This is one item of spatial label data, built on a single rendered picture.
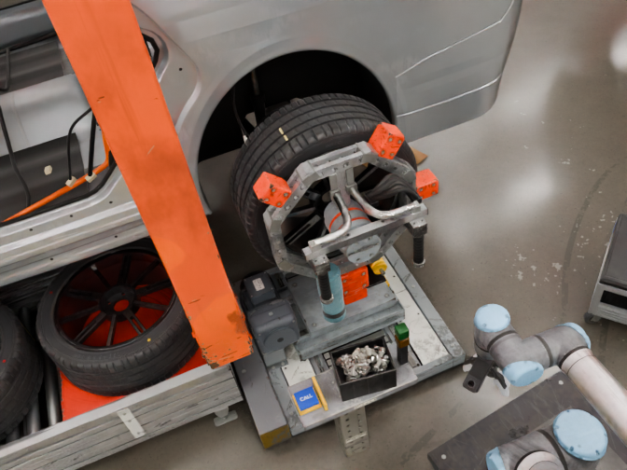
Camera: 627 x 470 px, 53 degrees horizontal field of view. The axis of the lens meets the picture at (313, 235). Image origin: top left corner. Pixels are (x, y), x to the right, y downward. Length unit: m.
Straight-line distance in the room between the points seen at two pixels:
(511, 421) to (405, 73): 1.31
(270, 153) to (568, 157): 2.13
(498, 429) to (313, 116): 1.25
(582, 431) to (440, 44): 1.39
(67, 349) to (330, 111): 1.33
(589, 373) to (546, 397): 0.77
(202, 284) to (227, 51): 0.75
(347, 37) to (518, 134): 1.87
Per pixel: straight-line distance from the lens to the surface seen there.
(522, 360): 1.69
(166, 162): 1.62
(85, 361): 2.53
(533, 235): 3.33
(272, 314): 2.53
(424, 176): 2.28
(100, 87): 1.49
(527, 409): 2.42
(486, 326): 1.72
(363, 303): 2.73
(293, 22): 2.14
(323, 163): 2.03
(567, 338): 1.75
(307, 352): 2.72
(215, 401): 2.63
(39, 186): 2.83
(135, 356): 2.47
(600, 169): 3.75
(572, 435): 1.99
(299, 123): 2.09
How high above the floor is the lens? 2.42
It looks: 47 degrees down
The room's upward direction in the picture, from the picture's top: 10 degrees counter-clockwise
